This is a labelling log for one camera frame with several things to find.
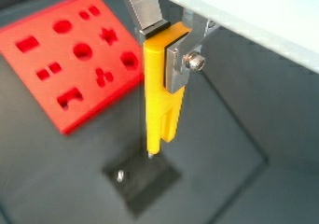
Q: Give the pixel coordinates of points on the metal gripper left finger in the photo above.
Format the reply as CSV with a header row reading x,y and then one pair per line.
x,y
146,15

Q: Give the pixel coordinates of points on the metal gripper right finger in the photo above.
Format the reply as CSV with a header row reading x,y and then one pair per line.
x,y
183,57

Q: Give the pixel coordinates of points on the yellow two-pronged square-circle object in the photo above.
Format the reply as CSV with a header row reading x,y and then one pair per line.
x,y
162,103

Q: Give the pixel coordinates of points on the black curved regrasp stand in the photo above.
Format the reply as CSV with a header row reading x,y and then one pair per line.
x,y
140,179

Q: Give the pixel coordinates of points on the red fixture block with holes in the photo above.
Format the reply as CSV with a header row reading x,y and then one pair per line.
x,y
76,58

